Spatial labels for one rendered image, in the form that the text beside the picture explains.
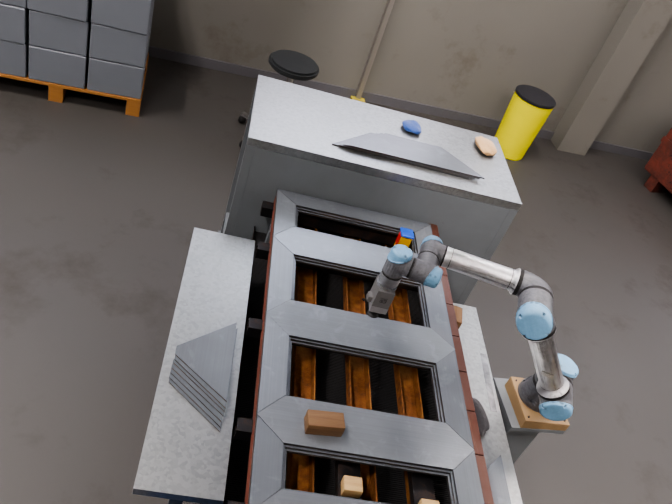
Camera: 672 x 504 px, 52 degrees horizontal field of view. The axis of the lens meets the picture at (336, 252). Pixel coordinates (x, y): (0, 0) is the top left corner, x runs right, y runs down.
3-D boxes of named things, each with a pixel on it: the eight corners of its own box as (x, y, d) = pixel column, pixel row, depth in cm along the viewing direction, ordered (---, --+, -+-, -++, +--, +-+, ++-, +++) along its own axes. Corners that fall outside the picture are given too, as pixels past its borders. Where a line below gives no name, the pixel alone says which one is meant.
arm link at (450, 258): (559, 272, 240) (427, 226, 244) (559, 292, 232) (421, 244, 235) (546, 295, 248) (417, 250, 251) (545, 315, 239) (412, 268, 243)
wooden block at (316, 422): (304, 434, 214) (308, 424, 211) (303, 418, 218) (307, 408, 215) (341, 437, 217) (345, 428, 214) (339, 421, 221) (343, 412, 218)
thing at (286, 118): (246, 144, 296) (248, 137, 294) (256, 81, 342) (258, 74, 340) (518, 210, 322) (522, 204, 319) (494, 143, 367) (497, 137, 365)
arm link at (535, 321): (575, 395, 258) (550, 283, 231) (575, 426, 247) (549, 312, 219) (542, 396, 263) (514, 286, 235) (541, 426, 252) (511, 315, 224)
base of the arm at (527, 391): (545, 382, 280) (558, 369, 274) (556, 415, 269) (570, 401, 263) (513, 377, 276) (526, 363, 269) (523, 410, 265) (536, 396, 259)
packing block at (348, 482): (340, 496, 209) (344, 489, 207) (340, 481, 213) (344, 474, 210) (359, 498, 210) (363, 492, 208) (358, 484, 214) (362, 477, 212)
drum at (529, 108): (518, 143, 614) (547, 89, 580) (531, 165, 588) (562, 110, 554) (482, 136, 604) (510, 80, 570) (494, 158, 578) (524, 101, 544)
